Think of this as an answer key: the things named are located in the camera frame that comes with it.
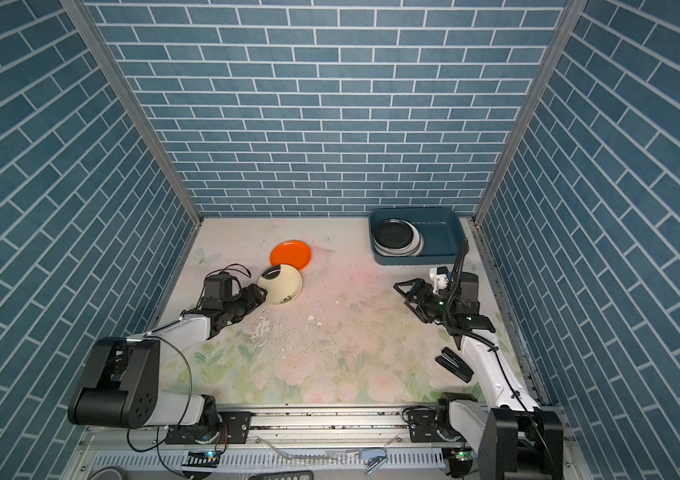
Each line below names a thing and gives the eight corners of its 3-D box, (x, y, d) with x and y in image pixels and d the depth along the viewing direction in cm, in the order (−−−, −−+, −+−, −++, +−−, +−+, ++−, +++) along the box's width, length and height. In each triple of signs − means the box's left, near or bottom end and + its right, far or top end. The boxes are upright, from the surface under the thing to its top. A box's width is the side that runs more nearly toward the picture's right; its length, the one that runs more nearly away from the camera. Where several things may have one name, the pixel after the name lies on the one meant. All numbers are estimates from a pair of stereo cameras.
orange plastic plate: (268, 269, 108) (267, 265, 106) (274, 244, 115) (273, 240, 114) (309, 269, 108) (308, 265, 106) (312, 244, 116) (311, 240, 114)
